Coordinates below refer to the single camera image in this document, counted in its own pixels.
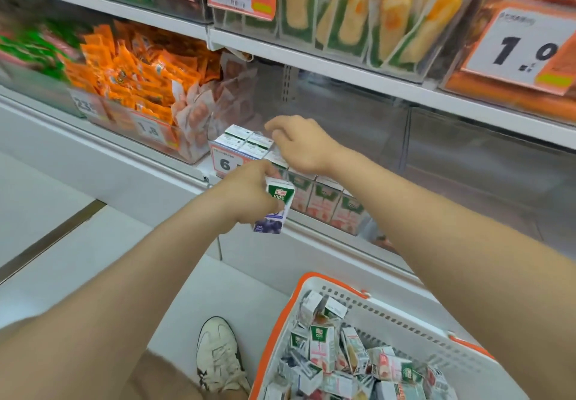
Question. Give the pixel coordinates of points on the blueberry juice carton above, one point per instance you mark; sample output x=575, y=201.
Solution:
x=270, y=225

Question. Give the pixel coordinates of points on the row of yellow food packs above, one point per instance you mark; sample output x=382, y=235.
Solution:
x=396, y=21

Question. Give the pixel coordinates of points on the heap of green red packets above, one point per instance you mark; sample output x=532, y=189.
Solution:
x=31, y=48

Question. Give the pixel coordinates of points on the person's left white shoe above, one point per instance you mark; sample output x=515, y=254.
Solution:
x=218, y=354

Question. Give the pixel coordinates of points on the person's right forearm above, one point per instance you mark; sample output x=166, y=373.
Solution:
x=450, y=242

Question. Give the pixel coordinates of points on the heap of orange snack packets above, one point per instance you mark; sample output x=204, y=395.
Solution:
x=135, y=71

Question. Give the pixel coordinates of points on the bin of juice cartons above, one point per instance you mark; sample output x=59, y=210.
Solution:
x=324, y=201

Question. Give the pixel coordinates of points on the person's left hand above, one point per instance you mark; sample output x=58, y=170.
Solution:
x=245, y=197

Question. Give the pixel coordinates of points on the person's left leg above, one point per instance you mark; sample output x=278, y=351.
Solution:
x=157, y=381

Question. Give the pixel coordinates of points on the pile of small juice cartons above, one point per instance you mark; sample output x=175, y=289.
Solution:
x=324, y=350

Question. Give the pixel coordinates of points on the person's right hand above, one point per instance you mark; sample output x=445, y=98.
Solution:
x=306, y=143

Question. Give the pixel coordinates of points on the person's left forearm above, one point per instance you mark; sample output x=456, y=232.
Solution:
x=112, y=314

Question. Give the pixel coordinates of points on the stack of pink snack packets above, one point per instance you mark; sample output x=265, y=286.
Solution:
x=211, y=102

